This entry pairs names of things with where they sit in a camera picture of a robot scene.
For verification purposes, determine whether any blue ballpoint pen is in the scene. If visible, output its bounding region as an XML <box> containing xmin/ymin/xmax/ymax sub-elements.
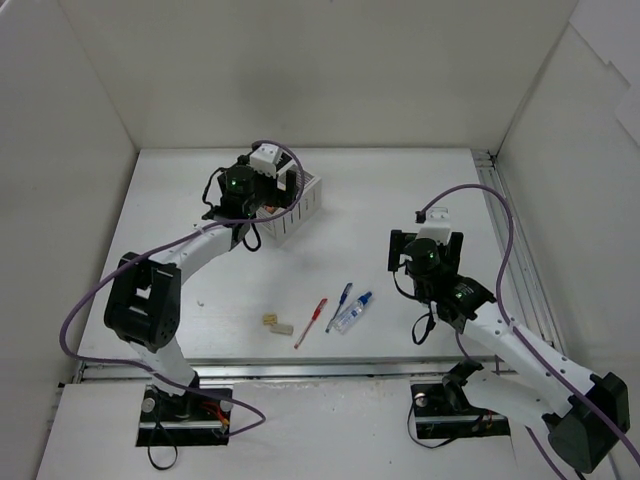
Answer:
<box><xmin>325</xmin><ymin>282</ymin><xmax>353</xmax><ymax>333</ymax></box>

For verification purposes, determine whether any clear blue-capped spray bottle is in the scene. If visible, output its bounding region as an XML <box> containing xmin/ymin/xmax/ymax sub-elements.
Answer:
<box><xmin>333</xmin><ymin>291</ymin><xmax>373</xmax><ymax>334</ymax></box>

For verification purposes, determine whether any red ballpoint pen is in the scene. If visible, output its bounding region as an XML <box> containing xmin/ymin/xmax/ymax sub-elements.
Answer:
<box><xmin>294</xmin><ymin>298</ymin><xmax>328</xmax><ymax>350</ymax></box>

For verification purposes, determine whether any small wooden stamp block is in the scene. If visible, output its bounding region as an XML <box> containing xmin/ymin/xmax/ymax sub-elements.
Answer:
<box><xmin>262</xmin><ymin>313</ymin><xmax>278</xmax><ymax>326</ymax></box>

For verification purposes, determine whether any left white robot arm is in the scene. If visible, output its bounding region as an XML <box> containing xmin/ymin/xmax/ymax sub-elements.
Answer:
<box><xmin>104</xmin><ymin>155</ymin><xmax>305</xmax><ymax>420</ymax></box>

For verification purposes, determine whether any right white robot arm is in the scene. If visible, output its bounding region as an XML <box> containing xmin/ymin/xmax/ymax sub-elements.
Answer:
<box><xmin>388</xmin><ymin>230</ymin><xmax>630</xmax><ymax>474</ymax></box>

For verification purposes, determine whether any white slotted organizer box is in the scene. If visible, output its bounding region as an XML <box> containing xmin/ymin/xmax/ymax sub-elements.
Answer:
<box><xmin>257</xmin><ymin>171</ymin><xmax>322</xmax><ymax>244</ymax></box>

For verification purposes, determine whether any beige eraser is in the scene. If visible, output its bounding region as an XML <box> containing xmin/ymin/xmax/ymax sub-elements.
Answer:
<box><xmin>269</xmin><ymin>323</ymin><xmax>294</xmax><ymax>336</ymax></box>

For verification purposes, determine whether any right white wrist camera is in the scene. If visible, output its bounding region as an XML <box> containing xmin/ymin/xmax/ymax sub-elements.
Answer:
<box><xmin>416</xmin><ymin>207</ymin><xmax>451</xmax><ymax>245</ymax></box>

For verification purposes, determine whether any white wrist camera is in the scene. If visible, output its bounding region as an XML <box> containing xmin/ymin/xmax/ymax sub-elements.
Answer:
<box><xmin>249</xmin><ymin>143</ymin><xmax>282</xmax><ymax>178</ymax></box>
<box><xmin>416</xmin><ymin>207</ymin><xmax>451</xmax><ymax>245</ymax></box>

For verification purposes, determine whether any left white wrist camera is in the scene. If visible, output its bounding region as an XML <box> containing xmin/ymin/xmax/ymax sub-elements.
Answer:
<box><xmin>249</xmin><ymin>143</ymin><xmax>282</xmax><ymax>178</ymax></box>

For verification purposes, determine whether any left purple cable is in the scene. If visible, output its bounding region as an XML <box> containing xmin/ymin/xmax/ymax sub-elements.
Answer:
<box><xmin>59</xmin><ymin>139</ymin><xmax>304</xmax><ymax>441</ymax></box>

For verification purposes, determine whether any aluminium side rail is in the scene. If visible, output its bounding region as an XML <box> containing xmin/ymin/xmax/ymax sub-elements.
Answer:
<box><xmin>471</xmin><ymin>150</ymin><xmax>565</xmax><ymax>352</ymax></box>

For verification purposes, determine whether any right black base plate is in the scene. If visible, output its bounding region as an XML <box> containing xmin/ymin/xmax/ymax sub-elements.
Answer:
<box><xmin>408</xmin><ymin>383</ymin><xmax>511</xmax><ymax>448</ymax></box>

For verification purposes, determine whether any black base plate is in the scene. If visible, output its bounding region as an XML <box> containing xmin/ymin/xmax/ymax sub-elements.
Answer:
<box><xmin>408</xmin><ymin>383</ymin><xmax>511</xmax><ymax>448</ymax></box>
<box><xmin>135</xmin><ymin>385</ymin><xmax>233</xmax><ymax>447</ymax></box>

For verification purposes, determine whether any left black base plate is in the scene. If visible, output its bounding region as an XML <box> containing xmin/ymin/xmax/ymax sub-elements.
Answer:
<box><xmin>135</xmin><ymin>385</ymin><xmax>233</xmax><ymax>447</ymax></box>

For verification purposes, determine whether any aluminium front rail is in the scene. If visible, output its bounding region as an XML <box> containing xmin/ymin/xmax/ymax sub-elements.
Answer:
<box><xmin>78</xmin><ymin>356</ymin><xmax>464</xmax><ymax>382</ymax></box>

